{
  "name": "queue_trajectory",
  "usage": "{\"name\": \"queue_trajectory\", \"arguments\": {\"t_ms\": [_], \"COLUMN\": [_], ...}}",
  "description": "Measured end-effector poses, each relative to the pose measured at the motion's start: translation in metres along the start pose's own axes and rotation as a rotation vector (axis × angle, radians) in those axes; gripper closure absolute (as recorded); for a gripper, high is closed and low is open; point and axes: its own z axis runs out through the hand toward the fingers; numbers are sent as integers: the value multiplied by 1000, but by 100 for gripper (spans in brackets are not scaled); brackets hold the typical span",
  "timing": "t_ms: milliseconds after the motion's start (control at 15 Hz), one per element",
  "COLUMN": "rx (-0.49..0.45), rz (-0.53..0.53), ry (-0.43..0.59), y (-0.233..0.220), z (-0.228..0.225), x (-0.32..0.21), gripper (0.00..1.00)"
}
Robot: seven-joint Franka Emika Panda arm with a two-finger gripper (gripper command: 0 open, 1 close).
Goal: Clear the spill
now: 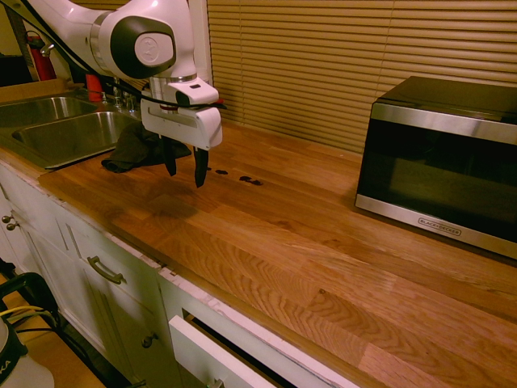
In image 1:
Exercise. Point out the black steel microwave oven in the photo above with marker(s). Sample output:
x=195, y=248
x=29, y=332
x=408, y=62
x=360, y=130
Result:
x=436, y=169

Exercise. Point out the round metal cabinet knob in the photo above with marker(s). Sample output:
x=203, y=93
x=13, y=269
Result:
x=5, y=219
x=12, y=226
x=149, y=340

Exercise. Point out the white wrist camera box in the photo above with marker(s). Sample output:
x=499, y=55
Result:
x=198, y=93

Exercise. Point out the red spray bottle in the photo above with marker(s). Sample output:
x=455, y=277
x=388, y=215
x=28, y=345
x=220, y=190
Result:
x=93, y=87

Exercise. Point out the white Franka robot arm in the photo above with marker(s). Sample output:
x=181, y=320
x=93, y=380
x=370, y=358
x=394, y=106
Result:
x=133, y=44

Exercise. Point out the wide tan window blind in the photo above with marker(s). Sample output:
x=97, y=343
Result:
x=323, y=60

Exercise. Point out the stainless steel double sink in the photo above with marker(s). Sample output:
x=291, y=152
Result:
x=72, y=137

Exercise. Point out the white window frame post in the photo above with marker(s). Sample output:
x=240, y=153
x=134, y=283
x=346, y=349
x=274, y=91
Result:
x=204, y=36

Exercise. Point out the small dark spill spot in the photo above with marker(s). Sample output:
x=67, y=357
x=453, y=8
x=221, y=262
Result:
x=222, y=172

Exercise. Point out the chrome sink faucet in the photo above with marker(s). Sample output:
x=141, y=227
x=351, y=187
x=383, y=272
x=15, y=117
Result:
x=119, y=95

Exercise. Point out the red fire extinguisher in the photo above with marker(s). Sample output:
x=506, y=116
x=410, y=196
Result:
x=42, y=66

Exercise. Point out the long dark spill patch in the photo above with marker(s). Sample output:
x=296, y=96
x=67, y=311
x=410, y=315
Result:
x=245, y=178

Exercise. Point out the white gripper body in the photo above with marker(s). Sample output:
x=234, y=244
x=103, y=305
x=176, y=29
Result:
x=177, y=123

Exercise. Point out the black box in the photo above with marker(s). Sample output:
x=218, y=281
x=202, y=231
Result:
x=14, y=70

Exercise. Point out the dark grey cloth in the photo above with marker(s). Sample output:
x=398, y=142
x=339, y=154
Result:
x=133, y=149

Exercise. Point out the white open drawer front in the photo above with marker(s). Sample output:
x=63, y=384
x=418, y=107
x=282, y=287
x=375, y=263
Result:
x=202, y=355

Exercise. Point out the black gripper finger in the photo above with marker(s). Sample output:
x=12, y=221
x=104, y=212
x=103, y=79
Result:
x=200, y=165
x=170, y=157

